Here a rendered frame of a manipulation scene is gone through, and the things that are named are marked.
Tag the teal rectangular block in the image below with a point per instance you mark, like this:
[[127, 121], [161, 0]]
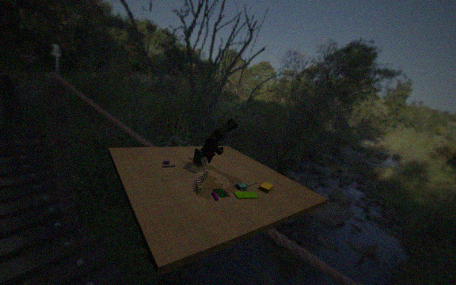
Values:
[[241, 186]]

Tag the yellow rectangular block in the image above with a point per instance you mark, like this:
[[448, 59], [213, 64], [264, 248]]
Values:
[[266, 187]]

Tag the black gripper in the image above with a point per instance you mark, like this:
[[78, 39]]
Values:
[[210, 154]]

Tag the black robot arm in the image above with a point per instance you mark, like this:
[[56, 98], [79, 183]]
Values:
[[218, 135]]

